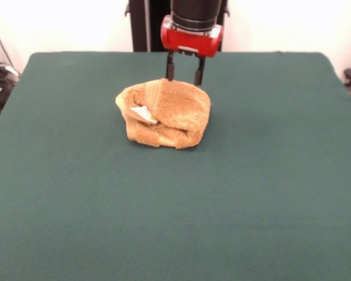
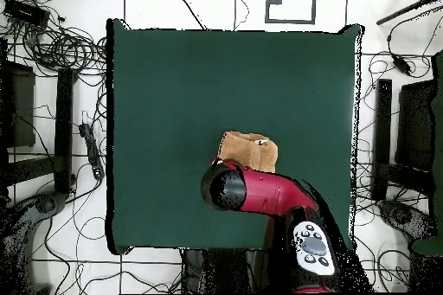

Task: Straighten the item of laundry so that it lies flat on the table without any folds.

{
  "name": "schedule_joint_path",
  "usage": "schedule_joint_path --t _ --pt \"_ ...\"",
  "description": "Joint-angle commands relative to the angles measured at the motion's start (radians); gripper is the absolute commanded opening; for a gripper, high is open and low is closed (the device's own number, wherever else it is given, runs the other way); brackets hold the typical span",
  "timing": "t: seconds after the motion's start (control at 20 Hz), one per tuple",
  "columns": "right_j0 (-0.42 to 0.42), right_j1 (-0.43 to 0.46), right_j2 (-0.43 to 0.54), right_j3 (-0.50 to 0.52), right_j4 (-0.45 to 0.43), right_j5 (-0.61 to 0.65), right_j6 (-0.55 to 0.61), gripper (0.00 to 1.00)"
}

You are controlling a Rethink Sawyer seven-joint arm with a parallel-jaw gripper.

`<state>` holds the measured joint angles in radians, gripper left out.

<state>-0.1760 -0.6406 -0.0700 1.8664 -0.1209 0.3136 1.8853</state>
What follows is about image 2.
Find black power strip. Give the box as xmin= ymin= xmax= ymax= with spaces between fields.
xmin=77 ymin=122 xmax=106 ymax=182

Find gray stand foot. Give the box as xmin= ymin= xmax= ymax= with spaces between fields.
xmin=376 ymin=199 xmax=437 ymax=240
xmin=0 ymin=190 xmax=67 ymax=294

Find tangled black cables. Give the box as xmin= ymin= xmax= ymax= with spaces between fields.
xmin=0 ymin=0 xmax=108 ymax=78

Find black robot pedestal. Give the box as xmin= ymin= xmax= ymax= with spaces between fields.
xmin=181 ymin=247 xmax=274 ymax=294

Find black stand bar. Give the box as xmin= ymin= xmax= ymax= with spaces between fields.
xmin=371 ymin=78 xmax=394 ymax=202
xmin=53 ymin=67 xmax=79 ymax=195

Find dark flat panel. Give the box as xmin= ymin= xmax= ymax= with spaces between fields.
xmin=0 ymin=61 xmax=36 ymax=149
xmin=395 ymin=79 xmax=438 ymax=171

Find gray square floor frame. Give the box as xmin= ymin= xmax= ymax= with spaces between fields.
xmin=264 ymin=0 xmax=318 ymax=25

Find black power adapter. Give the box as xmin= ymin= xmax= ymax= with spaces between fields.
xmin=391 ymin=54 xmax=413 ymax=76

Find tan terry towel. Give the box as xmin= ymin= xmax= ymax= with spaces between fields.
xmin=216 ymin=130 xmax=279 ymax=174

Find black tripod pole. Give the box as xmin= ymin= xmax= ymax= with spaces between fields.
xmin=376 ymin=0 xmax=443 ymax=26

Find dark green table cloth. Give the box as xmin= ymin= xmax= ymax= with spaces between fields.
xmin=105 ymin=17 xmax=364 ymax=254

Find black electronics box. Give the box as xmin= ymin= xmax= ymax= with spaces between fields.
xmin=3 ymin=0 xmax=51 ymax=28

